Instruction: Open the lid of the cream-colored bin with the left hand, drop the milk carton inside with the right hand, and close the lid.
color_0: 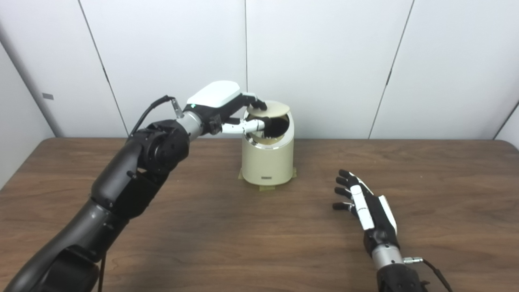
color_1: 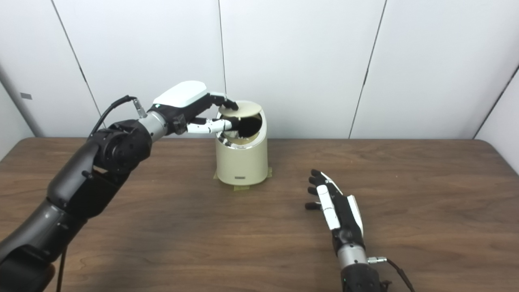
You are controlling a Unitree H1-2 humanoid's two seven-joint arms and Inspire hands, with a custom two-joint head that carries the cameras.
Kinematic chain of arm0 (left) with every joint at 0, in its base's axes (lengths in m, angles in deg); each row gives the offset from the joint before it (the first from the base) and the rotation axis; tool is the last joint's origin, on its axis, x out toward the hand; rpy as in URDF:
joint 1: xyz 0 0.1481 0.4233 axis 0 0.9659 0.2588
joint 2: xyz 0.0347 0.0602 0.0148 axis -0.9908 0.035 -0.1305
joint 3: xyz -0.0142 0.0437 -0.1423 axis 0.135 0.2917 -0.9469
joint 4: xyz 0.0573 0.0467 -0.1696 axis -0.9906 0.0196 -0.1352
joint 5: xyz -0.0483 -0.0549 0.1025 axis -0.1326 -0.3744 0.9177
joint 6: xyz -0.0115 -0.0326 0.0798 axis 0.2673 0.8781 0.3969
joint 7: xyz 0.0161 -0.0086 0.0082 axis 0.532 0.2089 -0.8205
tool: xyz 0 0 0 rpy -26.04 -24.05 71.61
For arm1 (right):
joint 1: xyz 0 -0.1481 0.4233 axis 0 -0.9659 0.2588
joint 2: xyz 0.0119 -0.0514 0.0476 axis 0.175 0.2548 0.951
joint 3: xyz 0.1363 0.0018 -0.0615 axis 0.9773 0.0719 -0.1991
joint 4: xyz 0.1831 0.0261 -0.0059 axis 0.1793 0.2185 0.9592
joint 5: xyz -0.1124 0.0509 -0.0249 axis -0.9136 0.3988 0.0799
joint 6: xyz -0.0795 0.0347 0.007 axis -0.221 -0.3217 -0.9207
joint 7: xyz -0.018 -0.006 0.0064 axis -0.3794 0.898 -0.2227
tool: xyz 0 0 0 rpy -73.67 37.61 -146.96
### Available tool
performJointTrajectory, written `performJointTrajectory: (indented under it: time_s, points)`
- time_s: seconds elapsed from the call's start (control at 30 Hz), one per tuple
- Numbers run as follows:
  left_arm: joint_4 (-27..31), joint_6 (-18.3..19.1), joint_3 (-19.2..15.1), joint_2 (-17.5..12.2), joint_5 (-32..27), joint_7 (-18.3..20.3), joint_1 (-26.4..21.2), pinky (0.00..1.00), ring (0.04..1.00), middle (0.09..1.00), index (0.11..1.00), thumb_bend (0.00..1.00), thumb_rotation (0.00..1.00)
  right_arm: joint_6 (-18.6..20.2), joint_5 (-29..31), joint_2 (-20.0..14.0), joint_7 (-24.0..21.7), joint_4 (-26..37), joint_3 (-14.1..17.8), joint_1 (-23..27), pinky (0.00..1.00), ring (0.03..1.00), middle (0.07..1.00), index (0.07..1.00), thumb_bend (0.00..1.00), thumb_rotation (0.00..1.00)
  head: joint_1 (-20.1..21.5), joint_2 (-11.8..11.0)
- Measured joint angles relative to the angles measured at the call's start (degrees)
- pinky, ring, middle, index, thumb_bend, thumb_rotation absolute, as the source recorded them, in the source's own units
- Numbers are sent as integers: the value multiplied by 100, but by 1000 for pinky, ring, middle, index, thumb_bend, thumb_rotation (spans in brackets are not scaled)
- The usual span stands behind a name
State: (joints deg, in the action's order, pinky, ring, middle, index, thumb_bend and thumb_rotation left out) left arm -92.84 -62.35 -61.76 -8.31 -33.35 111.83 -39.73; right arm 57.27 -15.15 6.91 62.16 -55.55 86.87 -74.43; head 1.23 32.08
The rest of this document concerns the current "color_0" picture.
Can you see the cream-colored cylindrical bin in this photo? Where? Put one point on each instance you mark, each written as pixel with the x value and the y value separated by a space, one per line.
pixel 267 164

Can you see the small gray wall label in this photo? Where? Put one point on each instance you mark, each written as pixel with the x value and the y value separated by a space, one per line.
pixel 48 96

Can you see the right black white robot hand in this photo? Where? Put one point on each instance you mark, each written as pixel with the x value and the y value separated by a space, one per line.
pixel 379 223

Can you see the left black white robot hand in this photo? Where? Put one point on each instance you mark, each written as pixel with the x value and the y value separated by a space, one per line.
pixel 213 105

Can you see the round cream bin lid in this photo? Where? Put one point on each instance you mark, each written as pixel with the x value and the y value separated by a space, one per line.
pixel 277 109

